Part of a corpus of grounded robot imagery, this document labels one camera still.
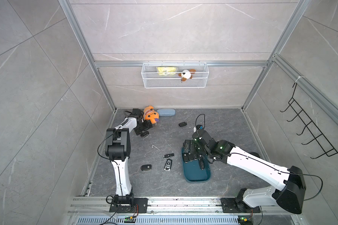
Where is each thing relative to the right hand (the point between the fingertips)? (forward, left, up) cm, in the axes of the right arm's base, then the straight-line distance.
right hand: (190, 144), depth 78 cm
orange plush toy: (+32, +27, -8) cm, 42 cm away
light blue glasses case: (+39, +14, -14) cm, 44 cm away
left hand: (+25, +28, -14) cm, 40 cm away
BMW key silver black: (-5, +13, -17) cm, 22 cm away
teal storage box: (-9, -3, -19) cm, 21 cm away
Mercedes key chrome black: (+1, +13, -16) cm, 20 cm away
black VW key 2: (-5, -8, -14) cm, 17 cm away
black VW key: (0, -2, -16) cm, 16 cm away
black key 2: (-7, +27, -16) cm, 32 cm away
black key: (+27, +3, -16) cm, 31 cm away
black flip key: (0, +2, -17) cm, 17 cm away
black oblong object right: (+1, -45, -17) cm, 48 cm away
